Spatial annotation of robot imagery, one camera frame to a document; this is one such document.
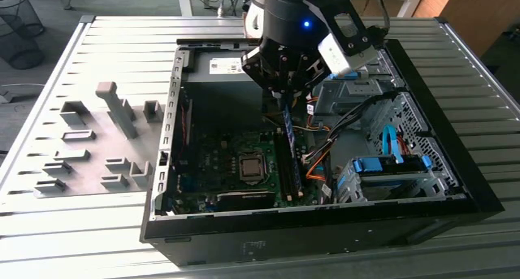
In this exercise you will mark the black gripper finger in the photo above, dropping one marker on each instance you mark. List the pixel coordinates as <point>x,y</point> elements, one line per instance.
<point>264,69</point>
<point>308,75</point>

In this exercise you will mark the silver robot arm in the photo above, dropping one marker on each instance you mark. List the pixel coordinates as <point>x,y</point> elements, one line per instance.
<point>252,17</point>

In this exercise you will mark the black RAM slot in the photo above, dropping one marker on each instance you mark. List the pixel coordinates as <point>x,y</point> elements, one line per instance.
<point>282,169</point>

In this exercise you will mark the blue plastic bay latch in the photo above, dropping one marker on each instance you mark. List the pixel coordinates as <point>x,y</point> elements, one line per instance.
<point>350,75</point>

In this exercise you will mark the grey metal drive cage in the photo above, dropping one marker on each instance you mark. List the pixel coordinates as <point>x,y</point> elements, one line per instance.
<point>358,90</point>

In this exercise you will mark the grey power supply unit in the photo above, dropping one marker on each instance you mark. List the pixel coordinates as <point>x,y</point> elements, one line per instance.
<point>219,102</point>

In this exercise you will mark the CPU socket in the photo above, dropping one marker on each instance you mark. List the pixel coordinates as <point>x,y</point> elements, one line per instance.
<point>251,167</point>

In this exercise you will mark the hard disk in blue carrier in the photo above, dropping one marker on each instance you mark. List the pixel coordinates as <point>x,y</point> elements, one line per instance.
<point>370,164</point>

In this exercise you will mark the green motherboard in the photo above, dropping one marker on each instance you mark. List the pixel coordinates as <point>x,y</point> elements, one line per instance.
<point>211,169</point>

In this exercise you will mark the black graphics card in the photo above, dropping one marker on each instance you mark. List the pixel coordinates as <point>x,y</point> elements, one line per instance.
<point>248,198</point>

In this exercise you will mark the grey metal disk bay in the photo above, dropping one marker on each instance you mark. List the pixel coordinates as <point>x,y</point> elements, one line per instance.
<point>406,184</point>

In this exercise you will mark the wooden cabinet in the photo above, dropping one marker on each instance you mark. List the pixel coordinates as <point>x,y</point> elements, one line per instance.
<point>479,17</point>

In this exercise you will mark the grey parts rack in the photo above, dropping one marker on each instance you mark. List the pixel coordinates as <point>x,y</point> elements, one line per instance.
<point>98,151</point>

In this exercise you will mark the black PC case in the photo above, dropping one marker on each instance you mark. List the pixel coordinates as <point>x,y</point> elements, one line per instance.
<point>284,236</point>

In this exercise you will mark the black camera bracket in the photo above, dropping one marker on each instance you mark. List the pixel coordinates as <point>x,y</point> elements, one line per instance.
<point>324,14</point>

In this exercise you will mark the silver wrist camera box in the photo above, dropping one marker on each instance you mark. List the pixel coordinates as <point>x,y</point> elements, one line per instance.
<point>346,59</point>

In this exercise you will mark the wooden desk white frame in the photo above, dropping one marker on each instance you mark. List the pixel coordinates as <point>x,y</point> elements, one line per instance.
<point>408,5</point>

